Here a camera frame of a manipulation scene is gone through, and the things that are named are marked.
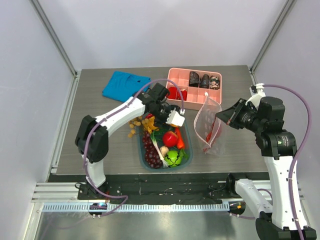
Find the red toy lobster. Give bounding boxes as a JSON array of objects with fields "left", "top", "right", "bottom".
[{"left": 203, "top": 117, "right": 221, "bottom": 153}]

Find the clear zip top bag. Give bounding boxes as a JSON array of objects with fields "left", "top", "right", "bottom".
[{"left": 193, "top": 91, "right": 226, "bottom": 156}]

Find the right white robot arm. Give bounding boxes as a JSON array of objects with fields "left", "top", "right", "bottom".
[{"left": 215, "top": 96, "right": 317, "bottom": 240}]

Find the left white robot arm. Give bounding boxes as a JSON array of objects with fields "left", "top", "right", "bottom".
[{"left": 75, "top": 80, "right": 185, "bottom": 200}]

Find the orange toy fruit cluster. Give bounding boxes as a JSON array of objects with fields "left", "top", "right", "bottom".
[{"left": 144, "top": 116, "right": 159, "bottom": 134}]

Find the red rolled sock left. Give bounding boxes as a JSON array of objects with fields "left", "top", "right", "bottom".
[{"left": 167, "top": 86, "right": 178, "bottom": 100}]

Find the red rolled sock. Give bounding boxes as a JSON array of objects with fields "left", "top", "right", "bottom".
[
  {"left": 176, "top": 88, "right": 188, "bottom": 101},
  {"left": 167, "top": 86, "right": 178, "bottom": 100}
]

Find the toy green onion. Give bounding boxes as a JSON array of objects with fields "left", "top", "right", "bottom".
[{"left": 150, "top": 129, "right": 175, "bottom": 169}]

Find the brown longan bunch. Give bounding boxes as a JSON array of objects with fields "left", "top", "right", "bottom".
[{"left": 127, "top": 116, "right": 149, "bottom": 138}]

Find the red rolled sock right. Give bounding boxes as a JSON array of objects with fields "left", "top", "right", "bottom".
[{"left": 176, "top": 88, "right": 188, "bottom": 101}]

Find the red toy apple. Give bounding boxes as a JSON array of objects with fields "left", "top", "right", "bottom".
[{"left": 162, "top": 131, "right": 179, "bottom": 148}]

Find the teal plastic basket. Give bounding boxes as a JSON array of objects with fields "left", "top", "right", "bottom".
[{"left": 133, "top": 113, "right": 193, "bottom": 173}]

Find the white toy garlic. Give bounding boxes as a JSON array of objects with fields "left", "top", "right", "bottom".
[{"left": 159, "top": 145, "right": 169, "bottom": 157}]

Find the orange toy carrot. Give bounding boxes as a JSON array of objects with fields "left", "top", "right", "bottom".
[{"left": 175, "top": 127, "right": 185, "bottom": 150}]

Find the floral rolled sock right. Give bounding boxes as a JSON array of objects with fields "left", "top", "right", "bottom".
[{"left": 209, "top": 76, "right": 221, "bottom": 90}]

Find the pink divided organizer box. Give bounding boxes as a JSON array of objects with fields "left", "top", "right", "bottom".
[{"left": 166, "top": 67, "right": 222, "bottom": 110}]

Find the blue folded cloth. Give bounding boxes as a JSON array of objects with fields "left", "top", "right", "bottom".
[{"left": 102, "top": 71, "right": 151, "bottom": 103}]

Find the dark rolled sock left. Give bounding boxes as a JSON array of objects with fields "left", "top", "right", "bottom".
[{"left": 188, "top": 71, "right": 200, "bottom": 88}]

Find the dark rolled sock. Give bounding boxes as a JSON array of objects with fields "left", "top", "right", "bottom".
[
  {"left": 199, "top": 74, "right": 210, "bottom": 89},
  {"left": 188, "top": 71, "right": 200, "bottom": 88}
]

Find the purple grape bunch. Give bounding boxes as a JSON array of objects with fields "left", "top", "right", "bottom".
[{"left": 142, "top": 132, "right": 163, "bottom": 169}]

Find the dark rolled sock middle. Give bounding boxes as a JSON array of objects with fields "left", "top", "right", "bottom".
[{"left": 199, "top": 74, "right": 210, "bottom": 89}]

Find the green toy melon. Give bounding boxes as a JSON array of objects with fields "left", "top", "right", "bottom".
[{"left": 164, "top": 150, "right": 183, "bottom": 168}]

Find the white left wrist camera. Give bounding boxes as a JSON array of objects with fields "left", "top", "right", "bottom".
[{"left": 165, "top": 110, "right": 185, "bottom": 128}]

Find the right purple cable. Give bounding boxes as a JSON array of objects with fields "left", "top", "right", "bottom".
[{"left": 228, "top": 84, "right": 312, "bottom": 240}]

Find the purple cable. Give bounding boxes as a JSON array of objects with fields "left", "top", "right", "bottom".
[
  {"left": 82, "top": 78, "right": 186, "bottom": 216},
  {"left": 228, "top": 84, "right": 312, "bottom": 240}
]

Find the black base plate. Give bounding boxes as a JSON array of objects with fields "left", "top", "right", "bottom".
[{"left": 77, "top": 172, "right": 256, "bottom": 205}]

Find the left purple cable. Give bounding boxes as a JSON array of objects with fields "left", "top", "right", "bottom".
[{"left": 82, "top": 78, "right": 186, "bottom": 216}]

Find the white slotted cable duct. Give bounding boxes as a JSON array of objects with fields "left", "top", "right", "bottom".
[{"left": 42, "top": 202, "right": 230, "bottom": 212}]

